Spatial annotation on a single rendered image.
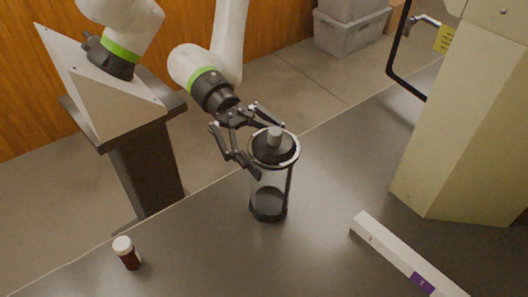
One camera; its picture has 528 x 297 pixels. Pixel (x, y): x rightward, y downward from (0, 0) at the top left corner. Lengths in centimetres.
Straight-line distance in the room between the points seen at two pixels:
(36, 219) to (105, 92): 141
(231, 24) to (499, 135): 68
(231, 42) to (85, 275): 67
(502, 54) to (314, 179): 52
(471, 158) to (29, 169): 243
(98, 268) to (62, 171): 169
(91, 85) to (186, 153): 140
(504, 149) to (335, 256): 41
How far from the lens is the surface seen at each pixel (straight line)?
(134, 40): 114
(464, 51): 72
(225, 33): 101
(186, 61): 89
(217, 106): 80
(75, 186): 241
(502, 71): 70
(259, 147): 69
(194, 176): 222
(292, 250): 84
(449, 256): 93
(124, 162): 131
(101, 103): 107
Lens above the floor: 168
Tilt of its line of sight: 47 degrees down
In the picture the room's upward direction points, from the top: straight up
